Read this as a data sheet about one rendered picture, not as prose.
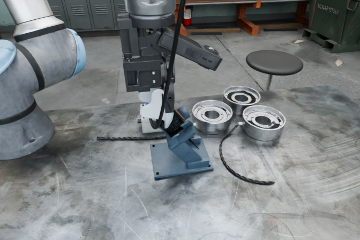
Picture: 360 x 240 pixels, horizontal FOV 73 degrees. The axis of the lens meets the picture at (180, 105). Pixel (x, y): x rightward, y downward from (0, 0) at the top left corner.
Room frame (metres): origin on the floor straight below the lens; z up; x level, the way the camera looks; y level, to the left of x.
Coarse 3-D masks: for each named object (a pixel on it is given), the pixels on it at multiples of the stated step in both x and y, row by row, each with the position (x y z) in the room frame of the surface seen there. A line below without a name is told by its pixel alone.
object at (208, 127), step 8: (200, 104) 0.56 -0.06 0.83; (208, 104) 0.57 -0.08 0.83; (216, 104) 0.57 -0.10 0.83; (224, 104) 0.55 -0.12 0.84; (192, 112) 0.51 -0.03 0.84; (208, 112) 0.54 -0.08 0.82; (216, 112) 0.53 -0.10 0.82; (192, 120) 0.51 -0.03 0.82; (200, 120) 0.48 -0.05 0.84; (208, 120) 0.50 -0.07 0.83; (216, 120) 0.50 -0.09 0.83; (200, 128) 0.48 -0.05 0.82; (208, 128) 0.47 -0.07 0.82; (216, 128) 0.47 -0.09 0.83; (224, 128) 0.48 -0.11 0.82
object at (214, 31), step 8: (264, 24) 4.15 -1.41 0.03; (272, 24) 4.09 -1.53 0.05; (280, 24) 4.10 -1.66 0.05; (288, 24) 4.10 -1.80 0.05; (296, 24) 4.12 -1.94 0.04; (192, 32) 3.70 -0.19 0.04; (200, 32) 3.70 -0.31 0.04; (208, 32) 3.70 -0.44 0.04; (216, 32) 3.70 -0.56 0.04; (224, 32) 3.81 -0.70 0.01; (232, 32) 3.83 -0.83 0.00
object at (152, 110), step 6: (156, 90) 0.36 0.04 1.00; (162, 90) 0.36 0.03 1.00; (156, 96) 0.36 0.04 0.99; (150, 102) 0.36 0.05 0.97; (156, 102) 0.36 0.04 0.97; (144, 108) 0.35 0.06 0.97; (150, 108) 0.36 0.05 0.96; (156, 108) 0.36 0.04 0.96; (144, 114) 0.35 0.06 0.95; (150, 114) 0.35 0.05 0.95; (156, 114) 0.36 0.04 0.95; (168, 114) 0.35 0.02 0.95; (168, 120) 0.36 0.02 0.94; (168, 126) 0.37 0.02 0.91
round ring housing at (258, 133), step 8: (248, 112) 0.53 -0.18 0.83; (272, 112) 0.53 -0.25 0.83; (280, 112) 0.51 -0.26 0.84; (256, 120) 0.51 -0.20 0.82; (264, 120) 0.51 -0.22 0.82; (272, 120) 0.50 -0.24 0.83; (280, 120) 0.50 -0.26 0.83; (248, 128) 0.47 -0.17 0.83; (256, 128) 0.45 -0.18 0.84; (280, 128) 0.45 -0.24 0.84; (256, 136) 0.46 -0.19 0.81; (264, 136) 0.44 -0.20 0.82; (272, 136) 0.44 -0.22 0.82
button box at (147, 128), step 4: (140, 104) 0.54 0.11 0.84; (144, 104) 0.54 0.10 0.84; (140, 108) 0.53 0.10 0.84; (140, 120) 0.51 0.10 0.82; (144, 120) 0.48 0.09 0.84; (148, 120) 0.48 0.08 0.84; (144, 124) 0.48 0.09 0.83; (148, 124) 0.48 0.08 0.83; (144, 128) 0.48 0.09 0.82; (148, 128) 0.48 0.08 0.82; (152, 128) 0.48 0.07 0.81; (144, 132) 0.48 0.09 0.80; (148, 132) 0.48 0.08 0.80; (152, 132) 0.48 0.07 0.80
